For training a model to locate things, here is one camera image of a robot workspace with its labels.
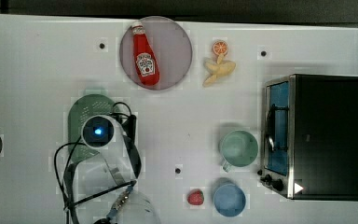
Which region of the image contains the large red strawberry toy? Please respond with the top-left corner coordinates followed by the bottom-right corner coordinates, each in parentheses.
top-left (187, 189), bottom-right (204, 205)

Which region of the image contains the green mug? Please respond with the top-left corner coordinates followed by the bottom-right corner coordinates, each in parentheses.
top-left (219, 130), bottom-right (258, 173)

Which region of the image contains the red ketchup bottle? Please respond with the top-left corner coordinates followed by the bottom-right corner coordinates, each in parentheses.
top-left (131, 21), bottom-right (160, 86)

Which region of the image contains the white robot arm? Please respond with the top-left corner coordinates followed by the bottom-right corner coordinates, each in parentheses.
top-left (63, 115), bottom-right (160, 224)

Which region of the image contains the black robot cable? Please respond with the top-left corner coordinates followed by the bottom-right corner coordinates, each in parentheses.
top-left (53, 102), bottom-right (138, 224)

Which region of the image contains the blue bowl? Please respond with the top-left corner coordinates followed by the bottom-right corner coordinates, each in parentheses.
top-left (213, 183), bottom-right (247, 217)

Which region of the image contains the orange slice toy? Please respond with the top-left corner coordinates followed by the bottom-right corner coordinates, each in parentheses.
top-left (212, 40), bottom-right (228, 56)

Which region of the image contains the black toaster oven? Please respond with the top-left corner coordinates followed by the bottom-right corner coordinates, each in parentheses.
top-left (257, 74), bottom-right (358, 202)

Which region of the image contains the round purple plate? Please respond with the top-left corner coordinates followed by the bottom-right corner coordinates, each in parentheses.
top-left (119, 16), bottom-right (192, 91)

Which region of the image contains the green oval strainer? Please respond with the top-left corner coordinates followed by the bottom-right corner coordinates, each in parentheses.
top-left (67, 93), bottom-right (117, 164)

